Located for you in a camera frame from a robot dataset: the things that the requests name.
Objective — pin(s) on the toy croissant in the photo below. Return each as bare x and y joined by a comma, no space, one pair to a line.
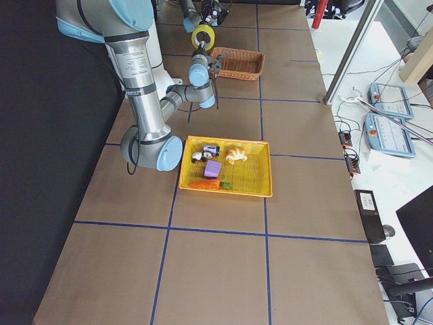
235,154

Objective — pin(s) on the brown wicker basket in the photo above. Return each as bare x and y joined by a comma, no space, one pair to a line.
239,64

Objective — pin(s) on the black monitor stand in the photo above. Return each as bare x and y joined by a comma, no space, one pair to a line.
409,292

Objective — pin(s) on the panda figurine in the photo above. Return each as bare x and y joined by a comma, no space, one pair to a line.
201,156

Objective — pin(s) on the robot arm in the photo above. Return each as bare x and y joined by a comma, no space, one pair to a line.
128,30
191,16

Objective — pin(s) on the small dark can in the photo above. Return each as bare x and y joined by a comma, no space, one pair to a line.
212,150

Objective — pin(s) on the lower teach pendant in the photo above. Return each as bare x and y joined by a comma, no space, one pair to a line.
387,137

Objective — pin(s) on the yellow woven plastic basket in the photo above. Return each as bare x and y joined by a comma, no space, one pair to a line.
250,178

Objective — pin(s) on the black power strip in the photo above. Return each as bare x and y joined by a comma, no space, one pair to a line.
350,155

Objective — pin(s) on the toy carrot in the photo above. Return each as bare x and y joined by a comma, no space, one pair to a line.
211,184

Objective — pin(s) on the black box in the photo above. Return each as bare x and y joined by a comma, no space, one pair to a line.
370,217

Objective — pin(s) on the aluminium frame post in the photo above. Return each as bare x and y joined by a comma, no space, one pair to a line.
370,12

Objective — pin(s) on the purple foam block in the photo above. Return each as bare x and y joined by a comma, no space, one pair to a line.
212,169

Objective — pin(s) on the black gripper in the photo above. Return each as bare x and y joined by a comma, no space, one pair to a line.
207,7
202,51

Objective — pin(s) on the red cylinder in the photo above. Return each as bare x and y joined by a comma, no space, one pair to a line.
320,9

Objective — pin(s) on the yellow tape roll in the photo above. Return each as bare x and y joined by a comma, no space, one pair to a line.
209,39

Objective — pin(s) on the upper teach pendant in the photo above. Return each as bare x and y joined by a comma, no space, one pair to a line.
391,99

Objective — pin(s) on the black monitor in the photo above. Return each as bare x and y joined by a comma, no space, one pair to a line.
415,217

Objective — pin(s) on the teach pendant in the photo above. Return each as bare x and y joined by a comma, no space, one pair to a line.
387,137
391,99

